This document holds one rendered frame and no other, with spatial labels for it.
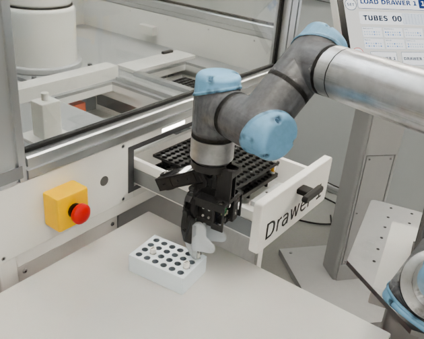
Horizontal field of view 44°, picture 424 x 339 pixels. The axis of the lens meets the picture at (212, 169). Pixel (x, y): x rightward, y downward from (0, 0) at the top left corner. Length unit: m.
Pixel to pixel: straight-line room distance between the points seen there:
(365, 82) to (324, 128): 2.25
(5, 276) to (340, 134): 2.17
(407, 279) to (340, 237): 1.29
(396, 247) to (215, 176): 0.50
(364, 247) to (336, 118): 1.75
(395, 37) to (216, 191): 1.09
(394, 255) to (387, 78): 0.59
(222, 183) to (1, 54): 0.40
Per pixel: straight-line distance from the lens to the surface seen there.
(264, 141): 0.73
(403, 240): 1.26
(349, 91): 0.72
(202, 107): 0.83
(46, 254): 1.10
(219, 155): 0.85
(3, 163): 0.93
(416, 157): 2.72
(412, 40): 1.86
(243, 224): 1.01
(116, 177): 1.13
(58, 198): 0.98
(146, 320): 0.94
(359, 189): 2.06
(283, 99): 0.76
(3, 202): 0.96
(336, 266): 2.24
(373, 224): 1.29
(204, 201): 0.90
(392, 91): 0.67
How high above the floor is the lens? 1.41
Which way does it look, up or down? 27 degrees down
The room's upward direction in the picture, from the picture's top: 5 degrees clockwise
